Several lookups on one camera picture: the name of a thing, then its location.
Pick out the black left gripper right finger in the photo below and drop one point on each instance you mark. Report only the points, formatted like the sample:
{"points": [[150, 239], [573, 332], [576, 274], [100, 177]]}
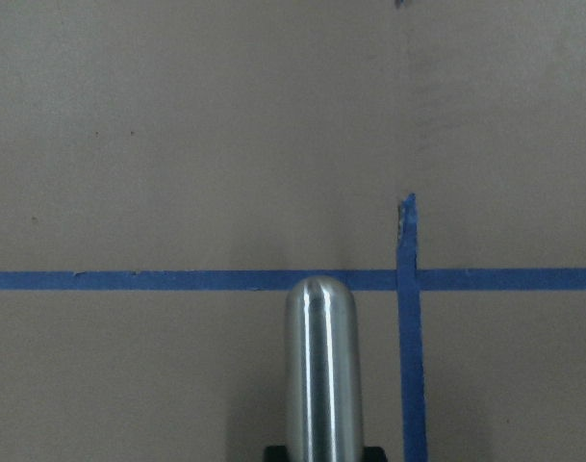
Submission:
{"points": [[373, 454]]}

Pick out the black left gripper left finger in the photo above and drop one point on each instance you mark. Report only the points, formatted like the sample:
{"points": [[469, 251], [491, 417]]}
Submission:
{"points": [[275, 454]]}

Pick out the steel muddler with black tip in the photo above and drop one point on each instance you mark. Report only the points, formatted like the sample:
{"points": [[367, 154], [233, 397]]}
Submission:
{"points": [[323, 381]]}

